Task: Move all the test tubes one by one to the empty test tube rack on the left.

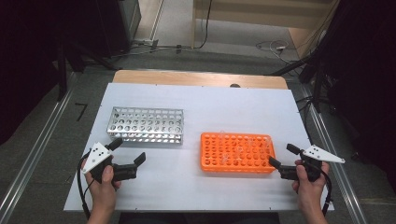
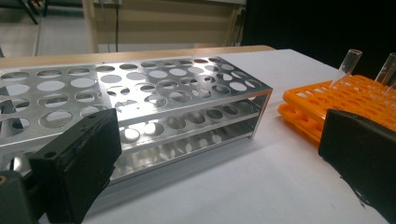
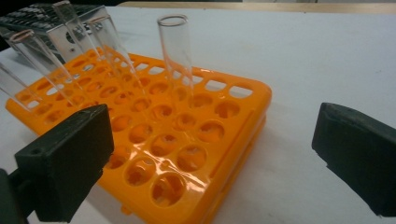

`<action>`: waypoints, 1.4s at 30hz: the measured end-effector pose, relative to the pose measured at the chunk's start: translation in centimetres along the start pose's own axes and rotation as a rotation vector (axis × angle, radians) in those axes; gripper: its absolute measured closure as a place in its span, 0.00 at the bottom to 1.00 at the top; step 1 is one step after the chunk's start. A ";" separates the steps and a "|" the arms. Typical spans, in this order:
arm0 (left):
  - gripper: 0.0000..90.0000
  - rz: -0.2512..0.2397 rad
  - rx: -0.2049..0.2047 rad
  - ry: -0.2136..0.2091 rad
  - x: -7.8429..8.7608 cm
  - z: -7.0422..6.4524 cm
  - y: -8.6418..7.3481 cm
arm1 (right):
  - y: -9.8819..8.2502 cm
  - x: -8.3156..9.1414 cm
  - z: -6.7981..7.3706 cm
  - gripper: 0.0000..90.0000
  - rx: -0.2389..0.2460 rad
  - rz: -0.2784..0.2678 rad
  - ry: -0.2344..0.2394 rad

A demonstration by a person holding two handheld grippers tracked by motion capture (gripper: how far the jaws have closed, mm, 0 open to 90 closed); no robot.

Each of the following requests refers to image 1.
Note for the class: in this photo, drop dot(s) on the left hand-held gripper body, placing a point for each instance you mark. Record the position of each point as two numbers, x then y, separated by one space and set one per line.
99 154

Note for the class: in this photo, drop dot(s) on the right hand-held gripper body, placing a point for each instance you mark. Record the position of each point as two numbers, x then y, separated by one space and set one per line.
319 154

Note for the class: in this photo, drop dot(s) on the clear glass test tube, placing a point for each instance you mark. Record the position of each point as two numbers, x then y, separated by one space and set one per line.
225 158
221 136
250 144
268 141

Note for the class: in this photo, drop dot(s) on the metal test tube rack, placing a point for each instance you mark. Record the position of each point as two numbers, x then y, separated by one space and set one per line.
146 124

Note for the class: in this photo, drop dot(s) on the orange plastic test tube rack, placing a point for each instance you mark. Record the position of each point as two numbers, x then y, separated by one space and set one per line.
214 165

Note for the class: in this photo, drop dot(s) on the person's right hand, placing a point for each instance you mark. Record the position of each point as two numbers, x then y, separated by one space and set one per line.
311 194

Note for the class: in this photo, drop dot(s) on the person's left hand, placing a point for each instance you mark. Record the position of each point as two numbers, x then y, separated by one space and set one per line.
102 196

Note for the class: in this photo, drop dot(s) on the black metal stand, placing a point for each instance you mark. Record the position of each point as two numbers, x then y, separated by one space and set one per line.
62 74
316 87

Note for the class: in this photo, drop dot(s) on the black curtain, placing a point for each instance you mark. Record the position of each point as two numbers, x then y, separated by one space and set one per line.
367 77
31 62

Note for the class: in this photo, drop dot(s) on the wooden table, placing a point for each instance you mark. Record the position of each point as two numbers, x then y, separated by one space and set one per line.
186 77

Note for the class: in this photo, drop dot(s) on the aluminium floor rail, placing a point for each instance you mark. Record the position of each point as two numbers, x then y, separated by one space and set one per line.
339 186
40 149

